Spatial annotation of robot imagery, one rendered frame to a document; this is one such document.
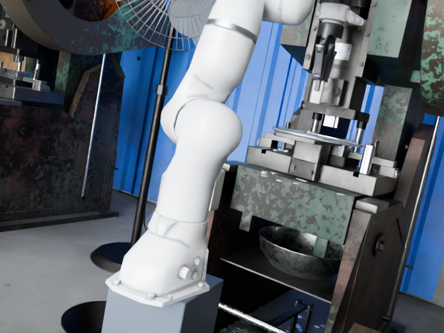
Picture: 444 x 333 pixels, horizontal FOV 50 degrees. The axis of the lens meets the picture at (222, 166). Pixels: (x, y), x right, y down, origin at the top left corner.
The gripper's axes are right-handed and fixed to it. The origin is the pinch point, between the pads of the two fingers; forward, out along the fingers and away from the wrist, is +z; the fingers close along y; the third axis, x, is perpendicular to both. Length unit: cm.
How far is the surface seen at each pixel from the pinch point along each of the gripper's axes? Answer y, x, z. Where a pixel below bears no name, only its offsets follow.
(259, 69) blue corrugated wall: -132, -92, -11
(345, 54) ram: -11.2, 2.2, -13.3
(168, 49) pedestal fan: -33, -86, -8
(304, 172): -0.9, 0.9, 25.3
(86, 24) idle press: -24, -131, -14
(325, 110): -11.9, -0.6, 5.0
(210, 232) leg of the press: 11, -21, 50
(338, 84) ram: -8.1, 3.3, -3.5
